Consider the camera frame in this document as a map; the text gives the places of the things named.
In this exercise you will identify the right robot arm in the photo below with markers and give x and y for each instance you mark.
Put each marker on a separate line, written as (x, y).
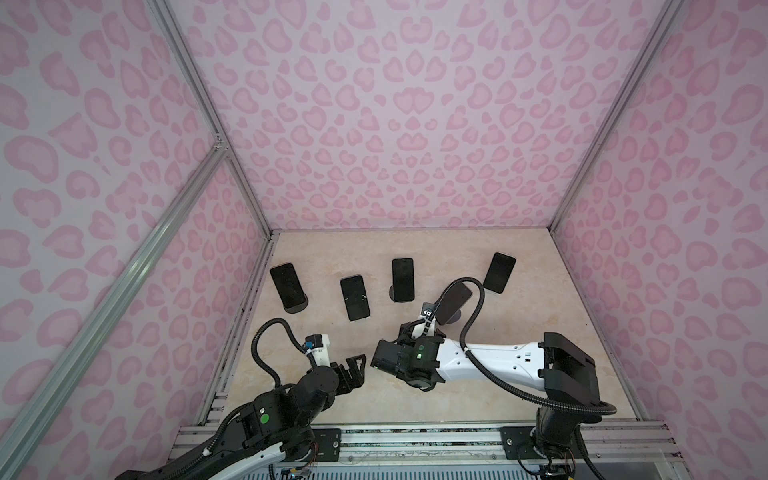
(554, 374)

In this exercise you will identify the black phone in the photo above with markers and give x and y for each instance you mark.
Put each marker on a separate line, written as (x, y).
(355, 297)
(499, 272)
(286, 281)
(403, 279)

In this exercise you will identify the far right black phone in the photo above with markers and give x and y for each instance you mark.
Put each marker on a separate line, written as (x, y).
(499, 272)

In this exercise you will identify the far left grey stand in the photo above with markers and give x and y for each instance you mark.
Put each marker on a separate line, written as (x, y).
(296, 304)

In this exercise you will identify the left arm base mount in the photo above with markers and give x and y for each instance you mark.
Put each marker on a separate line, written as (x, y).
(312, 445)

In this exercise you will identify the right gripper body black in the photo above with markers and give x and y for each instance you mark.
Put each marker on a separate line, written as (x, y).
(405, 336)

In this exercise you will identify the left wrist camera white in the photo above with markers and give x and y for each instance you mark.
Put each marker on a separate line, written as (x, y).
(317, 350)

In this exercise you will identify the centre right grey stand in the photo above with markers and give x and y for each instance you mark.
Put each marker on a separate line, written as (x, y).
(455, 317)

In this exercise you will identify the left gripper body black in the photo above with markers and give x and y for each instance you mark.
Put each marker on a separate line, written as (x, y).
(344, 385)

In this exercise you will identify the centre back black phone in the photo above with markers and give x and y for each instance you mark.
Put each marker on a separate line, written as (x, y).
(403, 279)

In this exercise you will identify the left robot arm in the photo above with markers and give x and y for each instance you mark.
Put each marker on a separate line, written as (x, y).
(273, 428)

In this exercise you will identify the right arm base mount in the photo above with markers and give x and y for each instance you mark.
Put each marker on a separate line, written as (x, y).
(519, 442)

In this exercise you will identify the far left black phone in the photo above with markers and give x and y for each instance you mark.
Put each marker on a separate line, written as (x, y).
(286, 281)

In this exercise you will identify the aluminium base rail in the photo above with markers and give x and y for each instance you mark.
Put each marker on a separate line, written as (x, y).
(616, 449)

